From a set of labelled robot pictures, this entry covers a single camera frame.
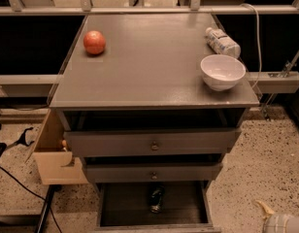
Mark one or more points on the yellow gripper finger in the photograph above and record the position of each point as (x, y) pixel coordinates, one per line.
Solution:
(267, 211)

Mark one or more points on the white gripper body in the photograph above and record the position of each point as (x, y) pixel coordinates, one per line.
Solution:
(276, 223)

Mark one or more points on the grey bottom drawer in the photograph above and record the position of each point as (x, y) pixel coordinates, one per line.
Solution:
(172, 207)

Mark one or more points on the grey drawer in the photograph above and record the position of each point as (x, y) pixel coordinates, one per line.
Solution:
(172, 207)
(144, 143)
(162, 172)

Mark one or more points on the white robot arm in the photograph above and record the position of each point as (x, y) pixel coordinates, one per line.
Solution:
(293, 224)

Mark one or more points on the grey middle drawer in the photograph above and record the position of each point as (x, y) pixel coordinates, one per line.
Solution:
(162, 172)

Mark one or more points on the grey wooden drawer cabinet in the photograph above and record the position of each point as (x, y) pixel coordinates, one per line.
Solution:
(147, 79)

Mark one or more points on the grey top drawer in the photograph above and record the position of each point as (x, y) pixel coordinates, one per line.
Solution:
(144, 143)

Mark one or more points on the white bowl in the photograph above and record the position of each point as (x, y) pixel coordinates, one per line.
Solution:
(221, 72)

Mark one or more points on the clear plastic water bottle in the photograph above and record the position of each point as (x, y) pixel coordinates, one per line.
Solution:
(221, 43)

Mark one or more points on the light wooden box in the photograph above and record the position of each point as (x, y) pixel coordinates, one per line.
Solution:
(55, 163)

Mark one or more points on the orange ball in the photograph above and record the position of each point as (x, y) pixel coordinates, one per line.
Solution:
(94, 42)

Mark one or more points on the black clamp tool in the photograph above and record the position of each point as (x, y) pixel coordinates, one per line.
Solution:
(21, 140)

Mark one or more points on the metal railing frame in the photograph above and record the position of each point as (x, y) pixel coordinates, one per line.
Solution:
(146, 7)

